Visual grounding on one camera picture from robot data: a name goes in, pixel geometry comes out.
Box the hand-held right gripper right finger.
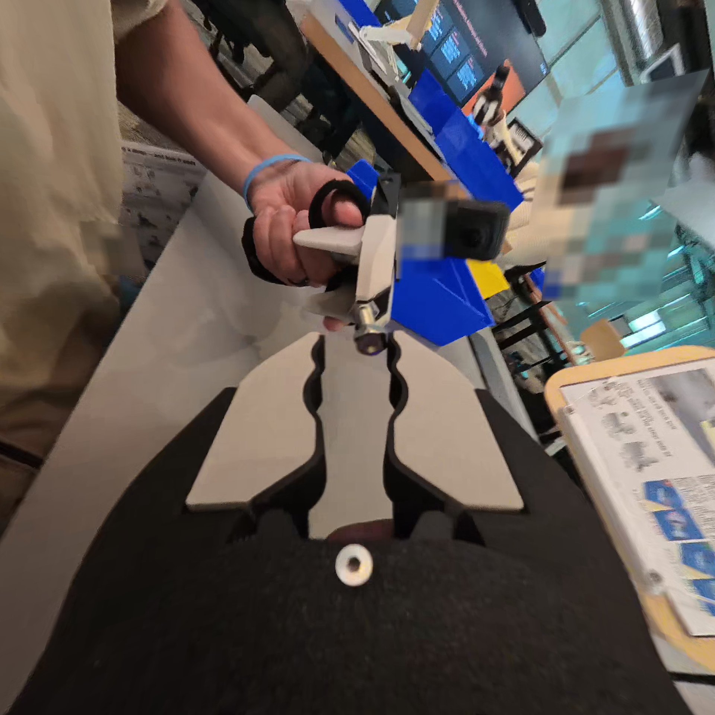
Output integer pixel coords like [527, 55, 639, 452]
[386, 331, 526, 528]

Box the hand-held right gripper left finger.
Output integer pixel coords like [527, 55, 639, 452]
[185, 332, 327, 526]

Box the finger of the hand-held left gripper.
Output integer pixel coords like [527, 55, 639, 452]
[356, 215, 398, 327]
[304, 285, 360, 331]

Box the person's left forearm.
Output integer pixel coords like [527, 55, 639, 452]
[112, 0, 302, 191]

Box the person's left hand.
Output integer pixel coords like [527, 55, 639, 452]
[244, 159, 372, 336]

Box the person's right hand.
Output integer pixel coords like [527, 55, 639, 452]
[336, 521, 394, 540]

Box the yellow storage bin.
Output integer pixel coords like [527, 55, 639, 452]
[467, 260, 511, 300]

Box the instruction sheet on stand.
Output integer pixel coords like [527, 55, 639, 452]
[544, 347, 715, 671]

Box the small blue storage bin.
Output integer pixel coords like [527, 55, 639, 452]
[406, 70, 461, 126]
[336, 0, 383, 29]

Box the blue wristband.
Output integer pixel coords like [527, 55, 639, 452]
[243, 155, 314, 207]

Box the brown wooden desk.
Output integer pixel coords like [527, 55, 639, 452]
[293, 12, 453, 185]

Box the computer monitor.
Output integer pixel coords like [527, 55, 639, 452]
[375, 0, 550, 124]

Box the white instruction sheet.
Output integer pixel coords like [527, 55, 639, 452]
[118, 142, 210, 280]

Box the white instruction board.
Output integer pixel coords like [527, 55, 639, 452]
[559, 363, 715, 638]

